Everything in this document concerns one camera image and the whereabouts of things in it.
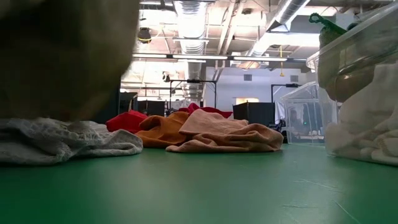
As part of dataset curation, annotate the long horizontal light bar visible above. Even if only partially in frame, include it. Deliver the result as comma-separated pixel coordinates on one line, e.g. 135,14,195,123
132,52,307,63

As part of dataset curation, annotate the clear plastic bin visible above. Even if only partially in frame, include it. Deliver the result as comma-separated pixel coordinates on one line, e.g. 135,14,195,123
306,1,398,167
279,81,340,146

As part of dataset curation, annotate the low black partition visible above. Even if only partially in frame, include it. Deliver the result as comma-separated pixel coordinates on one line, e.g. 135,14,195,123
119,91,166,118

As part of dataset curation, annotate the black background rig frame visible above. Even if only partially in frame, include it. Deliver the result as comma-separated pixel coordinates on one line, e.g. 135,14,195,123
169,79,218,110
271,83,301,103

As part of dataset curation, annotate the light green towel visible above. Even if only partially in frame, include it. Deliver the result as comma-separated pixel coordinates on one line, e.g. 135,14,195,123
308,12,377,82

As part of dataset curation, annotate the corrugated silver ventilation duct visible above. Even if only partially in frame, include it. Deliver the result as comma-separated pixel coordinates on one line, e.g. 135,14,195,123
173,0,208,103

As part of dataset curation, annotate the white patterned sheet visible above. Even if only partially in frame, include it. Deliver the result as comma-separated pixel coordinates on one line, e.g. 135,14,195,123
170,98,200,110

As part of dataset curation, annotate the person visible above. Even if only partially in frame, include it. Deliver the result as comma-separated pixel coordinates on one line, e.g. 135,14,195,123
287,108,307,136

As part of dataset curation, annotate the black background partition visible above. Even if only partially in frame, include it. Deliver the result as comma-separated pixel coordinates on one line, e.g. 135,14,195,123
232,101,277,127

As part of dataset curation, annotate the yellow hanging pendant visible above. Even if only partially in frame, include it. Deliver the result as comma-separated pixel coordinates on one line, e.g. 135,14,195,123
279,45,285,78

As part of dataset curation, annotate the smooth silver ventilation duct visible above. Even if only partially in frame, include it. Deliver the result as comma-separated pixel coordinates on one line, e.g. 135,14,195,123
248,0,312,57

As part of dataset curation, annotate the plain white towel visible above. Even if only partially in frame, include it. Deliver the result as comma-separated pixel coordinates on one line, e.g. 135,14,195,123
337,62,398,131

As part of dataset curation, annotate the orange towel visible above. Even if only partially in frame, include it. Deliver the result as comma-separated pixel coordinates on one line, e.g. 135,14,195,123
135,111,190,149

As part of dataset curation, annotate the light grey waffle towel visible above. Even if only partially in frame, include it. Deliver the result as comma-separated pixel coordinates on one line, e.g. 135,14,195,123
0,117,144,166

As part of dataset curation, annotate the salmon pink towel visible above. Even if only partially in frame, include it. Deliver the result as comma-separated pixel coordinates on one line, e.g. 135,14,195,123
165,108,284,154

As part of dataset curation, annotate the black dome ceiling lamp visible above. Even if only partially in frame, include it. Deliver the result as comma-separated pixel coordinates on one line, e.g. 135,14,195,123
137,27,152,44

